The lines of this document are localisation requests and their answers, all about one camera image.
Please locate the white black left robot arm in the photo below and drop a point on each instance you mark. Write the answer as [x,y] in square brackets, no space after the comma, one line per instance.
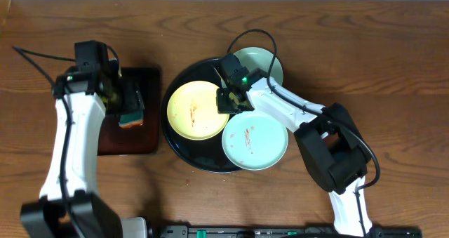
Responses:
[69,204]

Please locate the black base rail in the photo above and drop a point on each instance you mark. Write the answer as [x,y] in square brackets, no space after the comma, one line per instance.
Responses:
[182,231]

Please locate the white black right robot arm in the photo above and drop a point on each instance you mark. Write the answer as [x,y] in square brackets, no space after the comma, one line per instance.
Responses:
[335,154]

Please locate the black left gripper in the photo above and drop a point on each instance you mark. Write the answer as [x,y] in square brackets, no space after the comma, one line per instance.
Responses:
[134,97]

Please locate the light blue plate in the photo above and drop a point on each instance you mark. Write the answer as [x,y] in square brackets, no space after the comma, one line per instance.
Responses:
[259,58]
[254,140]

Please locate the green orange sponge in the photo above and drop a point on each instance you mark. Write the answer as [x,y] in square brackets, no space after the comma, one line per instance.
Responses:
[131,119]

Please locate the yellow plate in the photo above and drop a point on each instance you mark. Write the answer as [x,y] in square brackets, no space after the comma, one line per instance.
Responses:
[192,111]

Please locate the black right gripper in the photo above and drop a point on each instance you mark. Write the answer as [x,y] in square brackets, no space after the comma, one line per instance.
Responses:
[222,106]

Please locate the black round tray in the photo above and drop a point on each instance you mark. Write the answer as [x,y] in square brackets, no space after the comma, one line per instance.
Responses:
[207,155]

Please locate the black rectangular tray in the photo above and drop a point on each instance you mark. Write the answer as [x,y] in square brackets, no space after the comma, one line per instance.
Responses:
[114,140]

